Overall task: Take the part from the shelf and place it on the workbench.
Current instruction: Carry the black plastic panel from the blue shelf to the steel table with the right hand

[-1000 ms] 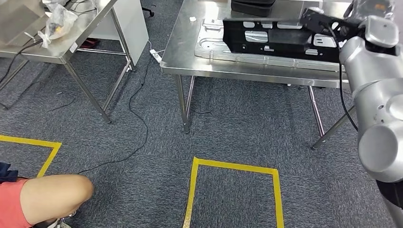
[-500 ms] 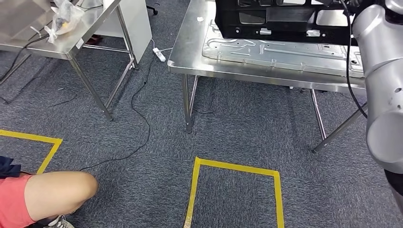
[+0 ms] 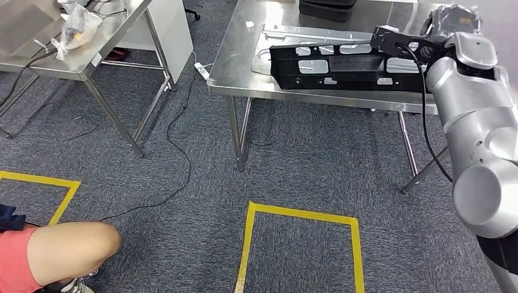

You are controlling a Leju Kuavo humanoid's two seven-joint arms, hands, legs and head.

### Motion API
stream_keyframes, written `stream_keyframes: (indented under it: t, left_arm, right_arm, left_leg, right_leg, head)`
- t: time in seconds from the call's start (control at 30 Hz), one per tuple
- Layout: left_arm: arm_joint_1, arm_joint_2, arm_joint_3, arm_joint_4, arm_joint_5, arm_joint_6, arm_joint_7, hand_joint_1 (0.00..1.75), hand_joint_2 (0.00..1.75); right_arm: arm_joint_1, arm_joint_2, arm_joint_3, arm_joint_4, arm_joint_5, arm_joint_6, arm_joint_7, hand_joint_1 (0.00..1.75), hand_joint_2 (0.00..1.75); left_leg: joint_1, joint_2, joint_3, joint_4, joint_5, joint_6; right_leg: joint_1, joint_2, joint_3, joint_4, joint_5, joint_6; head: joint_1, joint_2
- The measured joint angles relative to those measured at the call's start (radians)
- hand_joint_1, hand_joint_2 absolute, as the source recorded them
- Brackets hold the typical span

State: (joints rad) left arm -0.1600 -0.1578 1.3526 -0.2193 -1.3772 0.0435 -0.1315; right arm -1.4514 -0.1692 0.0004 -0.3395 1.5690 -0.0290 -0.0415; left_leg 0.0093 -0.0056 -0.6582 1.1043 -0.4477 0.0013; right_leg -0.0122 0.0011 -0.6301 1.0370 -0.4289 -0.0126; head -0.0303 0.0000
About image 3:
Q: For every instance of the small white object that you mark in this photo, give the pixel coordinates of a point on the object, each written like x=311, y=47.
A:
x=250, y=24

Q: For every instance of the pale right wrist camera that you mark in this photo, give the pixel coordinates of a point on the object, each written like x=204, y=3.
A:
x=387, y=28

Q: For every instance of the crumpled clear plastic bag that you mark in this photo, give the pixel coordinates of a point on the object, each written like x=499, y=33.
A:
x=79, y=24

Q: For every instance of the stamped sheet metal panel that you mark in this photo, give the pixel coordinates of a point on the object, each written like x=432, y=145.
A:
x=307, y=34

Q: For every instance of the black office chair leg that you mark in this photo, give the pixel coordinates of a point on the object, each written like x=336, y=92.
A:
x=193, y=14

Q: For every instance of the black zip case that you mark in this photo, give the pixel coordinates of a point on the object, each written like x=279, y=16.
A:
x=328, y=10

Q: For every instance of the stainless steel side table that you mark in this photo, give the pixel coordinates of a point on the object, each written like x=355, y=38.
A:
x=113, y=24

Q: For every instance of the red object under table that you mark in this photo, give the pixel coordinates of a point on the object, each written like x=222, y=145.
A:
x=119, y=53

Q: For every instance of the long black plastic part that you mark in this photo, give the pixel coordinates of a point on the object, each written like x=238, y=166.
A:
x=356, y=64

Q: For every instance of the person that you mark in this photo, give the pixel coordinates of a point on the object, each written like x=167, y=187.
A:
x=60, y=250

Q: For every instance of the stainless steel workbench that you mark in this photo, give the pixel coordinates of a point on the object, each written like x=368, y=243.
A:
x=226, y=77

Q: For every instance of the white cabinet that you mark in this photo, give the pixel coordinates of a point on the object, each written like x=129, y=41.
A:
x=174, y=36

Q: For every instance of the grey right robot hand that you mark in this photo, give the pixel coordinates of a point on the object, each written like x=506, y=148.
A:
x=453, y=22

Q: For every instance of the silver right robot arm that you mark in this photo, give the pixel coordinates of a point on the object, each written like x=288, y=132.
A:
x=477, y=121

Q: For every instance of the white power strip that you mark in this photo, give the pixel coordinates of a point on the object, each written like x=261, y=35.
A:
x=202, y=72

